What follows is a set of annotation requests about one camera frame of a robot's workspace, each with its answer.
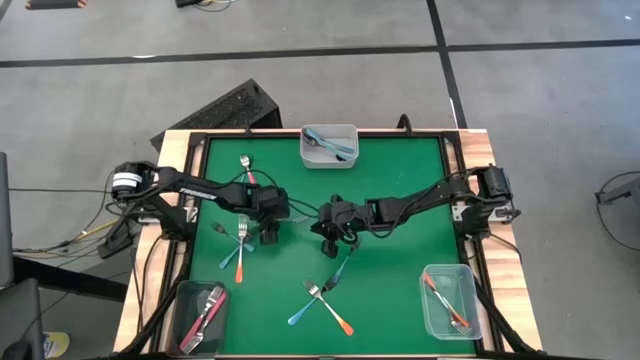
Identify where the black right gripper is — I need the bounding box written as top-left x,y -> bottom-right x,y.
309,194 -> 372,259

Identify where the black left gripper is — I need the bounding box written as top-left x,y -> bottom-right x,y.
247,184 -> 293,247

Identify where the orange handled silver fork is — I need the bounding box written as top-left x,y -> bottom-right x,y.
429,287 -> 472,329
302,279 -> 355,337
234,215 -> 250,285
423,272 -> 472,336

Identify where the pink handled silver fork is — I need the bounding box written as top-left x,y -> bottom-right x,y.
238,153 -> 258,186
180,292 -> 229,355
178,284 -> 225,351

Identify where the green table mat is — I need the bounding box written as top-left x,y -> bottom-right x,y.
189,137 -> 476,356

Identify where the white plastic bin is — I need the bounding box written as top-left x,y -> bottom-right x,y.
298,123 -> 360,170

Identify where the dark clear plastic container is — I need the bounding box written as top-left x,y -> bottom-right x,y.
171,279 -> 232,357

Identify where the black perforated metal case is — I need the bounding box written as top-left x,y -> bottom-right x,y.
149,78 -> 284,151

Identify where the wooden table border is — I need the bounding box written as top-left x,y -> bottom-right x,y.
113,128 -> 544,359

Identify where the black power adapter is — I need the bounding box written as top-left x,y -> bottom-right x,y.
97,219 -> 134,260

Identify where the yellow and blue object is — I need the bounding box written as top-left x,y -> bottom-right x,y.
42,330 -> 71,359

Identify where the black floor stand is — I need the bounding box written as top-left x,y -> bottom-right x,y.
0,152 -> 129,360

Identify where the black bar with orange ends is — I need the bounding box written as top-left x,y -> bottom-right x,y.
24,0 -> 89,10

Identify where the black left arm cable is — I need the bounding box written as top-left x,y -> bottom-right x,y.
227,168 -> 324,221

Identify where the black aluminium table frame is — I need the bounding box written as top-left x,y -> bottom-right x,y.
149,130 -> 506,359

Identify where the yellow floor cable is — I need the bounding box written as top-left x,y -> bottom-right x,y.
74,219 -> 121,240

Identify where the black floor cable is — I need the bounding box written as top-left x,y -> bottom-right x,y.
8,164 -> 124,254

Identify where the black device with cables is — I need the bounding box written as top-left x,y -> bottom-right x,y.
174,0 -> 236,12

